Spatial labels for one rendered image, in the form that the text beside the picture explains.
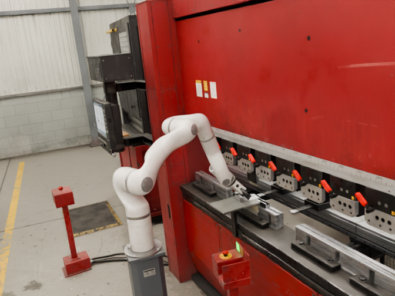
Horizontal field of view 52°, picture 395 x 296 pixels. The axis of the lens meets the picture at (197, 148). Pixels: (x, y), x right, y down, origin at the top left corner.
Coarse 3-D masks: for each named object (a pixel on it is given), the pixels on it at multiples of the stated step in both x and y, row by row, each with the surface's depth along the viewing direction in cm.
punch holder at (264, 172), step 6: (258, 150) 234; (258, 156) 235; (264, 156) 230; (270, 156) 225; (276, 156) 226; (258, 162) 237; (264, 162) 231; (258, 168) 237; (264, 168) 232; (270, 168) 226; (258, 174) 239; (264, 174) 233; (270, 174) 227; (270, 180) 229; (276, 180) 230
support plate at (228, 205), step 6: (228, 198) 258; (210, 204) 251; (216, 204) 250; (222, 204) 249; (228, 204) 248; (234, 204) 247; (240, 204) 246; (246, 204) 246; (252, 204) 246; (222, 210) 241; (228, 210) 240; (234, 210) 240
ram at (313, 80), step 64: (320, 0) 169; (384, 0) 143; (192, 64) 289; (256, 64) 219; (320, 64) 177; (384, 64) 148; (256, 128) 231; (320, 128) 184; (384, 128) 153; (384, 192) 159
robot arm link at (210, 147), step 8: (208, 144) 228; (216, 144) 230; (208, 152) 231; (216, 152) 231; (216, 160) 231; (224, 160) 231; (216, 168) 230; (224, 168) 230; (216, 176) 232; (224, 176) 231; (224, 184) 234
